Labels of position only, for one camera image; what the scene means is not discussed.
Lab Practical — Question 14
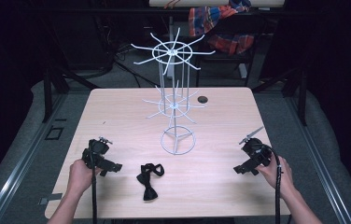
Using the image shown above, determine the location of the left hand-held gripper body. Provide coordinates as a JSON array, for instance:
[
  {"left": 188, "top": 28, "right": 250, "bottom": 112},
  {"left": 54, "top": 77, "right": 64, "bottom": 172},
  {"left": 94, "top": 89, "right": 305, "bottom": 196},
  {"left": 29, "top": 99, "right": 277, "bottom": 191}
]
[{"left": 81, "top": 138, "right": 123, "bottom": 177}]

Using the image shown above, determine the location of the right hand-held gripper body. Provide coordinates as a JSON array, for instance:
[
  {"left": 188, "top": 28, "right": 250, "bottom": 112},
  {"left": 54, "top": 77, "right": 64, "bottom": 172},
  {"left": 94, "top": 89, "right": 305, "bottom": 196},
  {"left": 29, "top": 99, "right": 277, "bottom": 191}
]
[{"left": 232, "top": 137, "right": 274, "bottom": 176}]

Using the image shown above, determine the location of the person's left hand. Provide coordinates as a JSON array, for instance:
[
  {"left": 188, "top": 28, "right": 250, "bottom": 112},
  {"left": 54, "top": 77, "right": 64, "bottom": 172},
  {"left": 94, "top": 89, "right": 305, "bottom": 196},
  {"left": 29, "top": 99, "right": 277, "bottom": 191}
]
[{"left": 67, "top": 158, "right": 103, "bottom": 196}]

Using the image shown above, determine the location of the person's right hand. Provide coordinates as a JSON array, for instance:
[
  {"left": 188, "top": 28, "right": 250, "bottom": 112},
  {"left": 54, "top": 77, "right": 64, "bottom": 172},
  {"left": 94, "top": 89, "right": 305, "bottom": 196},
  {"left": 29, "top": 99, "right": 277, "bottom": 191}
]
[{"left": 255, "top": 154, "right": 297, "bottom": 200}]

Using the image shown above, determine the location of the black bow tie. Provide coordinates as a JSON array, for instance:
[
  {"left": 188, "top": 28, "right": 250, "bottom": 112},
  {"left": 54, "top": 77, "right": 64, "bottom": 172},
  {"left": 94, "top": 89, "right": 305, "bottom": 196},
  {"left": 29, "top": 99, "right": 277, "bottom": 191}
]
[{"left": 135, "top": 162, "right": 166, "bottom": 202}]

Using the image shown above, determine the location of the grey tape strip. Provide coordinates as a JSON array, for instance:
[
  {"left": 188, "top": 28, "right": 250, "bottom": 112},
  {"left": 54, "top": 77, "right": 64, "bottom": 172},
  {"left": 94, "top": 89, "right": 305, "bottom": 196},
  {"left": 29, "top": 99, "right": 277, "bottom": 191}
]
[{"left": 38, "top": 192, "right": 63, "bottom": 206}]

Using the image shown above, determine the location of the plaid cloth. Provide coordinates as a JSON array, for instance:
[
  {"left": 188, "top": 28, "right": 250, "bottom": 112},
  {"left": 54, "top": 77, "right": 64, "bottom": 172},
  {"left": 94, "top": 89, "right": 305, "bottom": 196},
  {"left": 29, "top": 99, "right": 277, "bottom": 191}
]
[{"left": 188, "top": 0, "right": 256, "bottom": 56}]

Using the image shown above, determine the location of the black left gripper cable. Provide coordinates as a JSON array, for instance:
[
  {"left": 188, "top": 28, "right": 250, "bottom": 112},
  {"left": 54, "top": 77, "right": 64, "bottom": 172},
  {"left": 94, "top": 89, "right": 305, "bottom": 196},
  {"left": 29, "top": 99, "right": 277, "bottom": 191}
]
[{"left": 90, "top": 148, "right": 99, "bottom": 224}]

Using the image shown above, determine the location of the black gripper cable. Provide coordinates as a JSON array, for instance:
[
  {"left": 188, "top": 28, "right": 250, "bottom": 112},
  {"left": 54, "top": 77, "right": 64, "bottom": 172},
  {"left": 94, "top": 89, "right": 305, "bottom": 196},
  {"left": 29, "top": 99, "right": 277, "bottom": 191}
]
[
  {"left": 266, "top": 145, "right": 285, "bottom": 224},
  {"left": 90, "top": 148, "right": 99, "bottom": 224}
]

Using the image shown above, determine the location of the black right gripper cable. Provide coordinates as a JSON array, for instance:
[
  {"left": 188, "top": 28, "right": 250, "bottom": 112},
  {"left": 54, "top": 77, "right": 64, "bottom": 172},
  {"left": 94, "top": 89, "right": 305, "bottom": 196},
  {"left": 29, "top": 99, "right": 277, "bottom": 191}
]
[{"left": 266, "top": 145, "right": 285, "bottom": 224}]

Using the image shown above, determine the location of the black metal frame stand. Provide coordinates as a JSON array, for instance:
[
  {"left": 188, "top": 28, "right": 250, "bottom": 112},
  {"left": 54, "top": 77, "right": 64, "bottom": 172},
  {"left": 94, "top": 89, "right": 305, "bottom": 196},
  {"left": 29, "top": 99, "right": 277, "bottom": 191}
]
[
  {"left": 251, "top": 66, "right": 309, "bottom": 127},
  {"left": 41, "top": 66, "right": 100, "bottom": 124}
]

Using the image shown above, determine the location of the aluminium floor rail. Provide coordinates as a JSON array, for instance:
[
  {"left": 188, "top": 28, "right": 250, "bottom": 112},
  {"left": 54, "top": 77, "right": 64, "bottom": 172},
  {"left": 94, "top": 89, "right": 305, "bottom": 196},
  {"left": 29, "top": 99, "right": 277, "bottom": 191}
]
[
  {"left": 284, "top": 91, "right": 351, "bottom": 224},
  {"left": 0, "top": 92, "right": 69, "bottom": 224}
]

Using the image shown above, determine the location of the white wire display rack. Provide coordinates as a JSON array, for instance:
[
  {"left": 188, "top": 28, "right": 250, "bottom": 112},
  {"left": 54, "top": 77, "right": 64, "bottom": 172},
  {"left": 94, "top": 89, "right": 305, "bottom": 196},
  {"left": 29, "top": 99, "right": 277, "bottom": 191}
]
[{"left": 130, "top": 26, "right": 217, "bottom": 156}]

